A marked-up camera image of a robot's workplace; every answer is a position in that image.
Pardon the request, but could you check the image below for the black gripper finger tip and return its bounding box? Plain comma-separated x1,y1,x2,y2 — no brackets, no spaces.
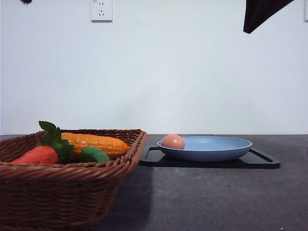
243,0,293,34
20,0,32,3

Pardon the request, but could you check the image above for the blue round plate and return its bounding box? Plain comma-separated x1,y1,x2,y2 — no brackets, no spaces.
157,136,253,162

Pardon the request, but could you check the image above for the brown egg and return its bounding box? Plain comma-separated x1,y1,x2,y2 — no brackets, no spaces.
161,134,185,150

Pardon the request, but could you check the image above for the brown wicker basket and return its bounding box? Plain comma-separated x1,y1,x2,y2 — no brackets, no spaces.
0,129,148,231

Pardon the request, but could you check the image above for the orange toy carrot with leaves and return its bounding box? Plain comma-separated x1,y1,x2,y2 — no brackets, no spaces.
11,121,74,164

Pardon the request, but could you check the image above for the green toy cucumber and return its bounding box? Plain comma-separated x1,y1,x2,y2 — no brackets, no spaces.
81,146,110,163

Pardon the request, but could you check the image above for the yellow toy corn cob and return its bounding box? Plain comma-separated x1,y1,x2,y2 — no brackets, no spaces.
62,133,130,158

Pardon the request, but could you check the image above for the black rectangular tray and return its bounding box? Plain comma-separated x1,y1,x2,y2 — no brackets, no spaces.
140,147,281,169

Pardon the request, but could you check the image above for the white wall power socket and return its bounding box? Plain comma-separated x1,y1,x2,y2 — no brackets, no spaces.
91,0,113,23

